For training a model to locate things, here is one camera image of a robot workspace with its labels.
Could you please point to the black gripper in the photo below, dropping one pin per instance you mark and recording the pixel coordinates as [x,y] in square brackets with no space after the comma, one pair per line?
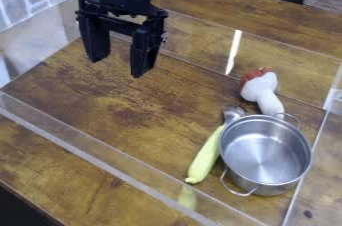
[137,19]

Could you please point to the green handled metal spoon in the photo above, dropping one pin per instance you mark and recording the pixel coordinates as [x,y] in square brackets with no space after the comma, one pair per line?
[208,153]

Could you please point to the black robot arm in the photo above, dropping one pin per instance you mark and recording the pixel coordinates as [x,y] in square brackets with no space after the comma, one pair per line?
[133,18]

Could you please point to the red white plush mushroom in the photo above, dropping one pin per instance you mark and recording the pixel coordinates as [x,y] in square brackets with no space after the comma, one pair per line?
[258,86]

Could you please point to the stainless steel pot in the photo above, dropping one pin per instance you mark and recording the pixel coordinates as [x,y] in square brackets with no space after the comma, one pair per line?
[266,154]

